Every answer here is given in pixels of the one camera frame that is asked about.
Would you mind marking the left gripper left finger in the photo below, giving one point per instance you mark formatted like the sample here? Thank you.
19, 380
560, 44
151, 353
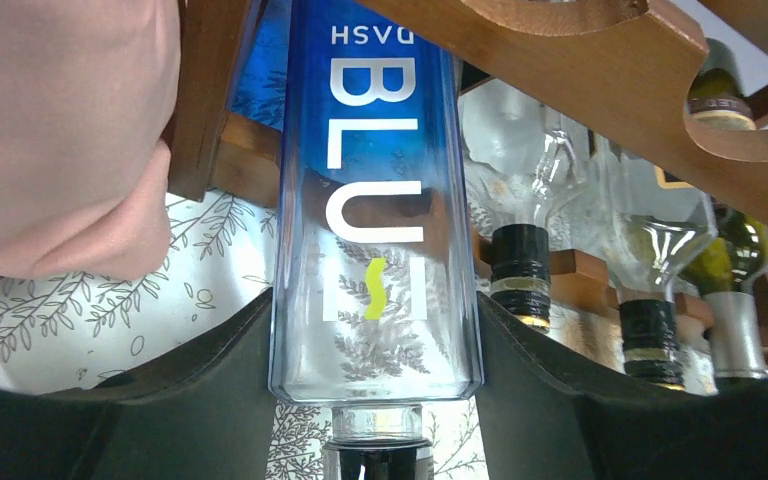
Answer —
199, 411

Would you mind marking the clear square liquor bottle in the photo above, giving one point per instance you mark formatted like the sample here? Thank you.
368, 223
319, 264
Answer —
652, 229

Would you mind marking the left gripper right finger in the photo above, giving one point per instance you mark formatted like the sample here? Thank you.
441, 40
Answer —
547, 412

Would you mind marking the pink skirt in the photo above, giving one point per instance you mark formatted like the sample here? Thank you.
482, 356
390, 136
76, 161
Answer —
86, 91

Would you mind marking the dark green wine bottle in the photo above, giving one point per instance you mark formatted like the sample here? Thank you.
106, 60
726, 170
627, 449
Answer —
725, 272

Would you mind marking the clear liquor bottle gold label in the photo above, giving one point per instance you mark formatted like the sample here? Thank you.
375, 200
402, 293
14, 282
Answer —
524, 161

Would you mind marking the blue glass bottle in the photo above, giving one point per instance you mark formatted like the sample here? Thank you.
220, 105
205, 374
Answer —
374, 312

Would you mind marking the floral tablecloth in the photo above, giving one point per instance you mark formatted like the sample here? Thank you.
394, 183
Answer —
78, 329

